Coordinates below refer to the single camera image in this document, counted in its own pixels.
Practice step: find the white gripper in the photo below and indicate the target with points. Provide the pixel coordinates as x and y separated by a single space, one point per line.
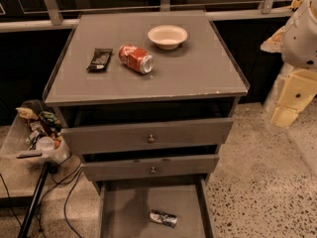
301 41

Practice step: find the silver blue redbull can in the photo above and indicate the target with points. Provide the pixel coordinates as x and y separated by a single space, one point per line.
163 218

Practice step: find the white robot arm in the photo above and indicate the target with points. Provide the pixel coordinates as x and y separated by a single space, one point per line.
298 48

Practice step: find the grey top drawer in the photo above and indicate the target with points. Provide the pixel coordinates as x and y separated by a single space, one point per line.
147 136

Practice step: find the grey drawer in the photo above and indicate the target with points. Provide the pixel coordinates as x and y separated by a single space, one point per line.
126 205
151 168
147 136

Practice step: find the grey middle drawer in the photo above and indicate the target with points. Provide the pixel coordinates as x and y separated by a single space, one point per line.
151 168

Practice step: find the grey drawer cabinet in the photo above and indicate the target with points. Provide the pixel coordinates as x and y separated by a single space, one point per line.
197 80

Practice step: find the red soda can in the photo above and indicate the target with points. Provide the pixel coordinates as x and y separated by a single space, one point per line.
136 59

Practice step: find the grey bottom drawer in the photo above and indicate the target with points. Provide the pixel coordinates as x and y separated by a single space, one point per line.
126 205

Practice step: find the yellow black clamp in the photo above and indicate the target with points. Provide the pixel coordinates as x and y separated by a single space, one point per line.
295 4

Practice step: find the white paper bowl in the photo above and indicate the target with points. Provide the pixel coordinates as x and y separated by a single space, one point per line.
167 37

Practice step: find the black snack bar packet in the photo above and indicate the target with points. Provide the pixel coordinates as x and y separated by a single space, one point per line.
100 60

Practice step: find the crumpled snack wrappers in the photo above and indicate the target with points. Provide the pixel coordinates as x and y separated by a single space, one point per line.
41 124

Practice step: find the white plastic cup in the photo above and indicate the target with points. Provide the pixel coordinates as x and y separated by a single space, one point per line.
45 144

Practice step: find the clear plastic bin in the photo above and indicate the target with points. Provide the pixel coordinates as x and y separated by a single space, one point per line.
15 146

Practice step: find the black stand leg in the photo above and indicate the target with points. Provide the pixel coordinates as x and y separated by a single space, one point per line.
23 233

